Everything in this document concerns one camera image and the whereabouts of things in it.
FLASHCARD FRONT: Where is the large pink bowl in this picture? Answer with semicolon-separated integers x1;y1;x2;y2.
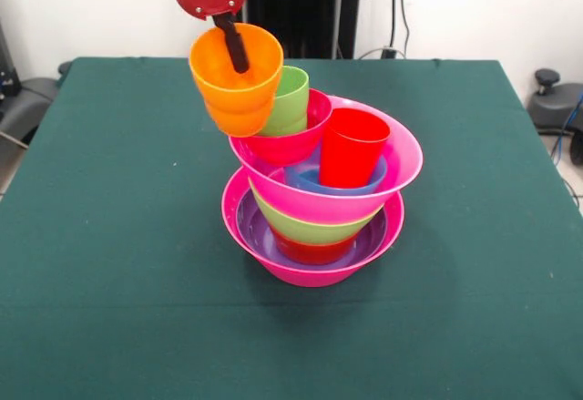
220;167;405;288
229;95;424;226

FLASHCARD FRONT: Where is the light green bowl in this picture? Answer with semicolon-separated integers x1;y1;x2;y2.
249;179;386;246

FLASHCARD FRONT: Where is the red cup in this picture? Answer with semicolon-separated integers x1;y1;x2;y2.
318;108;392;190

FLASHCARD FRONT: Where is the orange cup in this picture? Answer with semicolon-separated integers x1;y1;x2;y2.
189;22;285;138

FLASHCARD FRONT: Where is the small magenta bowl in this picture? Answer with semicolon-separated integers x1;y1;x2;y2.
229;88;333;168

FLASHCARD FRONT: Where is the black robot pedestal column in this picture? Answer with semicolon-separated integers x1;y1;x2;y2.
240;0;369;60

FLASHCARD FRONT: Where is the dark green tablecloth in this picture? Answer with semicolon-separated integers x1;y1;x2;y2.
0;56;583;400

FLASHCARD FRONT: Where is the light green cup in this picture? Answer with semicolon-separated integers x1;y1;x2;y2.
259;65;311;138

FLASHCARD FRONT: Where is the purple bowl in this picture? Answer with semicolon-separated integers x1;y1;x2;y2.
235;188;388;270

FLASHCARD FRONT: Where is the blue bowl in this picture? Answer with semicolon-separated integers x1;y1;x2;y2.
284;156;389;198

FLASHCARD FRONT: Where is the orange-red bowl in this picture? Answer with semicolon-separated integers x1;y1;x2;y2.
271;226;363;266

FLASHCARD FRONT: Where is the blue cable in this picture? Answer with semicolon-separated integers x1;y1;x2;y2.
549;93;583;165

